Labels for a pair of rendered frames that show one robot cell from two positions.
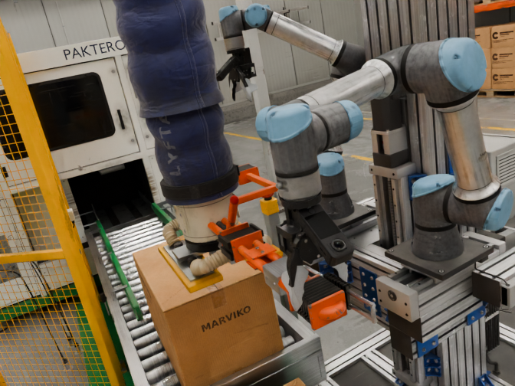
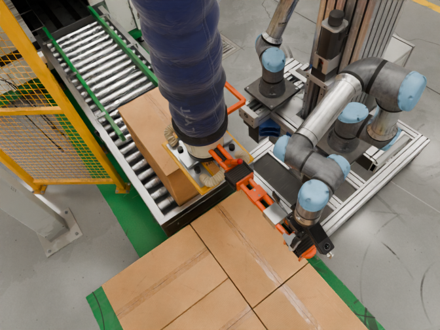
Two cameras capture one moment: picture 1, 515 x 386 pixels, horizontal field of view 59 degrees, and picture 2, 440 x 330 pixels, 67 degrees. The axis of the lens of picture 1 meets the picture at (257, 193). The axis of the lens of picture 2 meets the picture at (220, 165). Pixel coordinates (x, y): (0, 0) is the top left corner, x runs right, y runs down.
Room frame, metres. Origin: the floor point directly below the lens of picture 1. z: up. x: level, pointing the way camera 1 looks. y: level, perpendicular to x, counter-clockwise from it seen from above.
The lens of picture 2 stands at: (0.39, 0.20, 2.42)
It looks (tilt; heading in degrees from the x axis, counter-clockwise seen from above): 58 degrees down; 354
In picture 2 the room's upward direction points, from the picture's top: 9 degrees counter-clockwise
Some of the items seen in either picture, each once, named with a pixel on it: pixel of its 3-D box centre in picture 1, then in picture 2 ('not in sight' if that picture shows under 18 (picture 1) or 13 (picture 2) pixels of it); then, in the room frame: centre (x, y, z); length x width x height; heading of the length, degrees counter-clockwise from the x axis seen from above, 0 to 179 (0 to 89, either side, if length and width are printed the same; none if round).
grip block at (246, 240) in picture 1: (241, 241); (239, 175); (1.05, 0.06, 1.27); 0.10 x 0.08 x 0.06; 113
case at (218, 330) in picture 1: (203, 302); (177, 142); (1.68, 0.31, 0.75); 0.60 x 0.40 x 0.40; 22
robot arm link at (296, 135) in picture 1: (293, 139); (312, 199); (0.74, -0.08, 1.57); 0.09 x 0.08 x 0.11; 126
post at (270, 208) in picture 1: (285, 286); not in sight; (2.09, -0.05, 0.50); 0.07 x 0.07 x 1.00; 22
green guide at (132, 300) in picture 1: (108, 260); (74, 78); (2.68, 1.03, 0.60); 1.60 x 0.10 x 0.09; 22
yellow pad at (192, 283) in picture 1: (186, 257); (188, 160); (1.24, 0.25, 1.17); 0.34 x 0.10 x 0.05; 23
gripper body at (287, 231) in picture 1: (303, 224); (302, 220); (0.75, -0.07, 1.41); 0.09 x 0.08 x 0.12; 23
